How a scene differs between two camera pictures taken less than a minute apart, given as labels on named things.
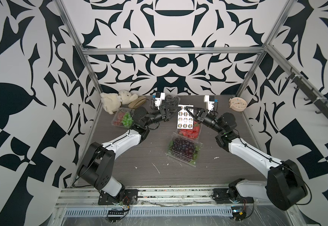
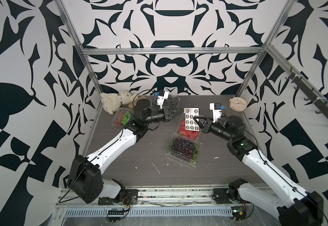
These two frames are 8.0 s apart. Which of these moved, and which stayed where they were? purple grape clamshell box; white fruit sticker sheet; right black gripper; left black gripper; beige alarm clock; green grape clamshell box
Moved: right black gripper; white fruit sticker sheet
Stayed: green grape clamshell box; purple grape clamshell box; left black gripper; beige alarm clock
